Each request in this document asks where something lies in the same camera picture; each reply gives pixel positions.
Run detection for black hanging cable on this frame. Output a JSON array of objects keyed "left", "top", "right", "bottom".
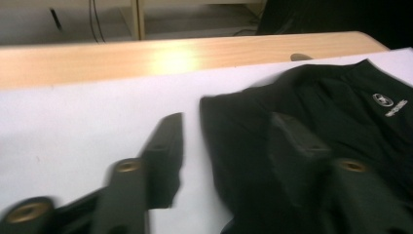
[{"left": 88, "top": 0, "right": 106, "bottom": 44}]

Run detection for white table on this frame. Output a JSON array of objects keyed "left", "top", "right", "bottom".
[{"left": 0, "top": 48, "right": 413, "bottom": 234}]

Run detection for dark round table grommet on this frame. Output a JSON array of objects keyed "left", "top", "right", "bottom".
[{"left": 289, "top": 53, "right": 315, "bottom": 62}]

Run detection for black pants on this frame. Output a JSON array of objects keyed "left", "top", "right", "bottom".
[{"left": 199, "top": 58, "right": 413, "bottom": 234}]

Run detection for light wooden shelf unit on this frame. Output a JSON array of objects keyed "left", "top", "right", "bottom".
[{"left": 0, "top": 0, "right": 267, "bottom": 47}]

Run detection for black curtain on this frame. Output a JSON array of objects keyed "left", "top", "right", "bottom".
[{"left": 256, "top": 0, "right": 413, "bottom": 50}]

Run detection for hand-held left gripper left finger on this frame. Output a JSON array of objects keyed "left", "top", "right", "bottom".
[{"left": 140, "top": 112, "right": 184, "bottom": 209}]

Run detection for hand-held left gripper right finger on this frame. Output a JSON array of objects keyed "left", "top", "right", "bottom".
[{"left": 269, "top": 111, "right": 335, "bottom": 209}]

